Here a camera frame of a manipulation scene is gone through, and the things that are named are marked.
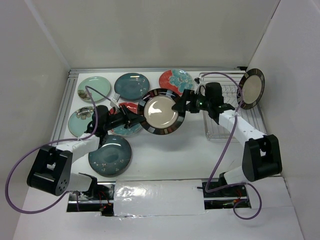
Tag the dark teal plate back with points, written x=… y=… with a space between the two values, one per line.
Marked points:
x=132 y=86

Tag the red teal floral plate back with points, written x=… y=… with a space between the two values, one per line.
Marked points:
x=176 y=80

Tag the white wire dish rack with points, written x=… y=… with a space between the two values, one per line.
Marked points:
x=221 y=131

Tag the black rimmed beige plate back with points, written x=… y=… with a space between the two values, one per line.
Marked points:
x=156 y=108

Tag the black rimmed beige plate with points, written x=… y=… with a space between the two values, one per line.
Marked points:
x=252 y=86
x=156 y=108

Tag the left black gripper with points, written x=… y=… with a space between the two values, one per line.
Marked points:
x=130 y=118

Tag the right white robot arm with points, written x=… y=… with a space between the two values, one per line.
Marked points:
x=261 y=153

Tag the black rimmed beige plate front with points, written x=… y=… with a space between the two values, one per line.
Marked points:
x=252 y=86

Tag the dark teal plate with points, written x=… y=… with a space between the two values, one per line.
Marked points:
x=132 y=86
x=113 y=158

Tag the white foil cover sheet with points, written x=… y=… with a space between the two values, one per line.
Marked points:
x=158 y=198

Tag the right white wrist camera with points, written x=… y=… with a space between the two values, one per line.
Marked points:
x=200 y=85

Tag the aluminium frame rail left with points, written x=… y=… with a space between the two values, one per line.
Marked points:
x=64 y=109

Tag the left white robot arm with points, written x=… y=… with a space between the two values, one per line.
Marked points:
x=51 y=170

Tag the mint green flower plate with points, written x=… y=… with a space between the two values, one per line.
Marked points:
x=79 y=120
x=99 y=83

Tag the aluminium frame rail back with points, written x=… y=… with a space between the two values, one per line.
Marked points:
x=154 y=69

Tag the aluminium frame rail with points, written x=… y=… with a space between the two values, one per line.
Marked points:
x=154 y=69
x=64 y=109

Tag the dark teal plate front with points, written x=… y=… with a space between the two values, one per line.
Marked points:
x=113 y=158

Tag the mint green flower plate front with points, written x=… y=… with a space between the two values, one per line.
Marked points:
x=79 y=120

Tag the red teal floral plate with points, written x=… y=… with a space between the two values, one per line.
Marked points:
x=176 y=80
x=121 y=130

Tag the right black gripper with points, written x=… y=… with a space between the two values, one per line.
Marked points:
x=188 y=100

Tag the mint green flower plate back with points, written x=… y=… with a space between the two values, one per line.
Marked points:
x=99 y=83

